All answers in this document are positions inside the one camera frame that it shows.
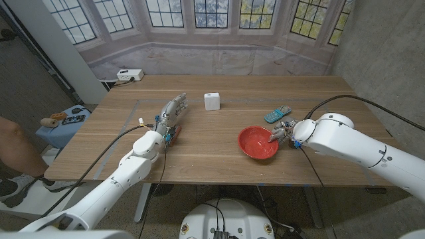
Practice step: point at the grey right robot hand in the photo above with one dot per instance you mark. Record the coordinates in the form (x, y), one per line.
(284, 131)

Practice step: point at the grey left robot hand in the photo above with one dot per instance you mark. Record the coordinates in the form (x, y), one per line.
(171, 113)

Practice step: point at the red bowl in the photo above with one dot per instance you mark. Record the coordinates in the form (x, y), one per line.
(255, 144)

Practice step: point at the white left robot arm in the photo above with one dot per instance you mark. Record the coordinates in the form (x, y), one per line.
(109, 187)

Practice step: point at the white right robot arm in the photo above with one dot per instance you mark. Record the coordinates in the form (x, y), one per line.
(348, 142)

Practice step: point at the teal mobile phone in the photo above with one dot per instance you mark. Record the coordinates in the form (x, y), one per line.
(275, 115)

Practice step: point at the red-brown folding multitool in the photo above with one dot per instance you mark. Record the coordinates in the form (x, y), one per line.
(176, 132)

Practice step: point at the white cube charger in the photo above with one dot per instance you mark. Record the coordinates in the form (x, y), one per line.
(212, 102)

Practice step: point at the white power strip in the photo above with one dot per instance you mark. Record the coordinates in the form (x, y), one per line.
(130, 75)

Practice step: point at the printed window backdrop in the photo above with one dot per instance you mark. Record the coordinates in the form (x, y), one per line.
(212, 49)

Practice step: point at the black round floor fan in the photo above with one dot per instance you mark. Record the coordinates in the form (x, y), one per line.
(162, 189)

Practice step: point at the small black mouse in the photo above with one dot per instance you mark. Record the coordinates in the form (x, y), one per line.
(76, 110)

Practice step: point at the black remote control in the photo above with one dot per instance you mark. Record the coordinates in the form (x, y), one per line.
(73, 119)

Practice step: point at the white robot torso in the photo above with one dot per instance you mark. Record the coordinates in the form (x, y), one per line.
(227, 215)

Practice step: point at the orange brick block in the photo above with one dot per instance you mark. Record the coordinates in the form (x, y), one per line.
(58, 115)

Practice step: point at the blue stool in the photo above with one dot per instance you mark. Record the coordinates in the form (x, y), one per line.
(54, 134)

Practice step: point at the brown twine roll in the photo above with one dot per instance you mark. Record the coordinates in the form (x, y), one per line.
(49, 123)

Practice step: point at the grey black sneaker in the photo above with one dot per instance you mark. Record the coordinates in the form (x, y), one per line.
(56, 186)
(13, 191)

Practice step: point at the person's bare leg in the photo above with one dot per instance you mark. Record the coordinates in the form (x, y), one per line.
(16, 147)

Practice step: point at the white floor platform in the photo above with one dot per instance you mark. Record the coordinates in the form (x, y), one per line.
(33, 202)

